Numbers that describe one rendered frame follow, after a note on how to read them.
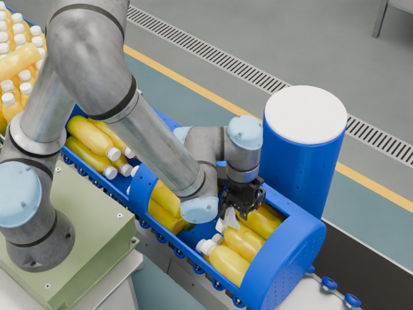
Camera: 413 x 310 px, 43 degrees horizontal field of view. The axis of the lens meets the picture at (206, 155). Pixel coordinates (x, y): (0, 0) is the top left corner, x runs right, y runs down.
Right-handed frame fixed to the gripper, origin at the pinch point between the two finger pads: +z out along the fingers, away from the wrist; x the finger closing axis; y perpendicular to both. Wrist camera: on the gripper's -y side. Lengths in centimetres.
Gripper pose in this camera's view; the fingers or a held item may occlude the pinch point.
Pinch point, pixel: (232, 216)
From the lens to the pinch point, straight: 138.4
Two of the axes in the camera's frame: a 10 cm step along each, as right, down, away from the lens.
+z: 0.0, 6.6, 7.5
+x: 6.8, -5.5, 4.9
